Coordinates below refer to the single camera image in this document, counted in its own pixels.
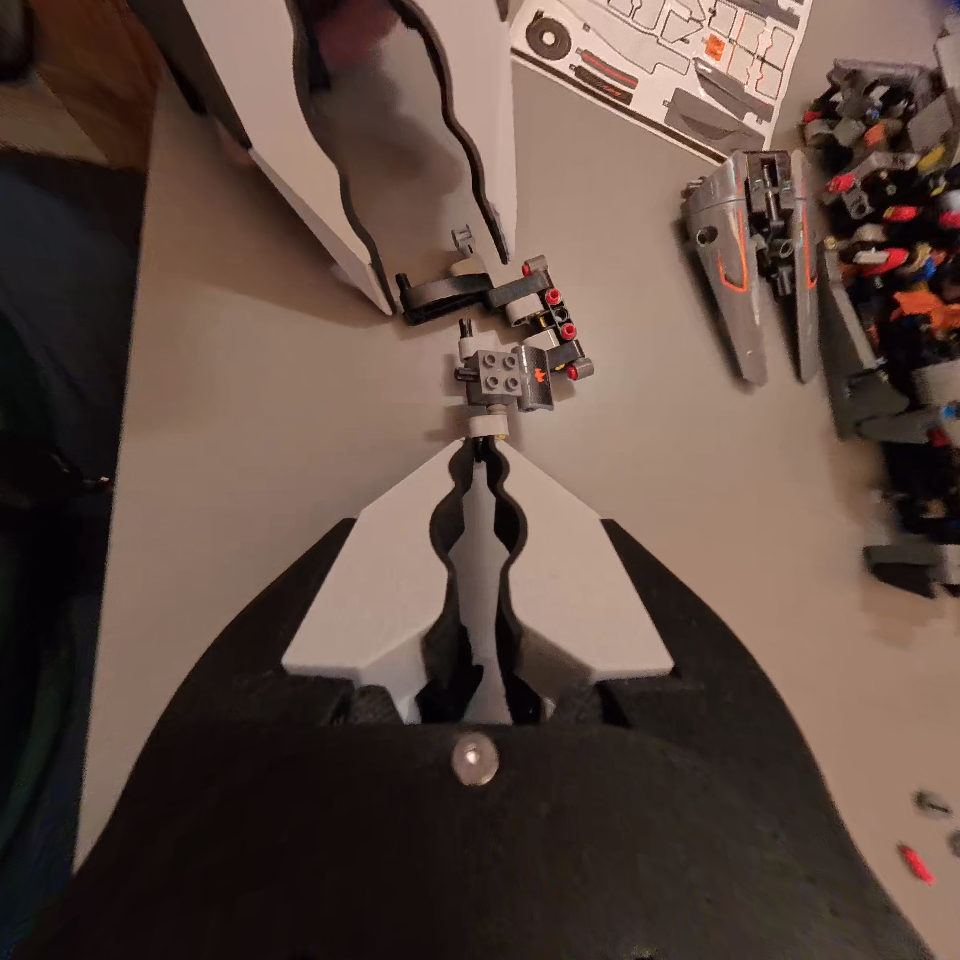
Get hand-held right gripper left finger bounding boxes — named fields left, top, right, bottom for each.
left=282, top=439, right=481, bottom=724

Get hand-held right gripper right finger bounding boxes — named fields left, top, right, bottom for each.
left=486, top=439, right=676, bottom=724

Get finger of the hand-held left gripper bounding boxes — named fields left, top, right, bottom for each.
left=182, top=0, right=399, bottom=318
left=403, top=0, right=520, bottom=265

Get black lego assembly red pins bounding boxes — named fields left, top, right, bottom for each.
left=483, top=255, right=596, bottom=384

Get black lego beam assembly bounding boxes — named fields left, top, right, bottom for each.
left=395, top=225, right=496, bottom=325

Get dark grey lego axle assembly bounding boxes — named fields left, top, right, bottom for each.
left=453, top=318, right=560, bottom=440

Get lego sticker sheet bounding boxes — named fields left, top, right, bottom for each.
left=510, top=0, right=815, bottom=166

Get grey lego panels orange stripes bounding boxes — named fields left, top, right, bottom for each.
left=678, top=150, right=822, bottom=387

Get large lego vehicle model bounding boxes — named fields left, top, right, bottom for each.
left=798, top=15, right=960, bottom=601

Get person's dark trousers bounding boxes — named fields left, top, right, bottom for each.
left=0, top=150, right=147, bottom=960

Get wooden post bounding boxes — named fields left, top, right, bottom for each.
left=30, top=0, right=162, bottom=174

